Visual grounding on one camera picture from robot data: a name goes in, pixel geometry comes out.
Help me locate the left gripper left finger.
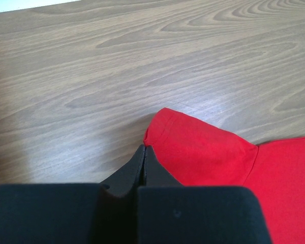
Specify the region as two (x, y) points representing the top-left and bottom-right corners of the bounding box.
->
(101, 145), (145, 197)

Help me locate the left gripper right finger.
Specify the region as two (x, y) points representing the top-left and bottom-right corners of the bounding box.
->
(143, 146), (183, 187)

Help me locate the red t shirt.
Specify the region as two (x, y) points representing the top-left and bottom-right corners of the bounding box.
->
(143, 108), (305, 243)

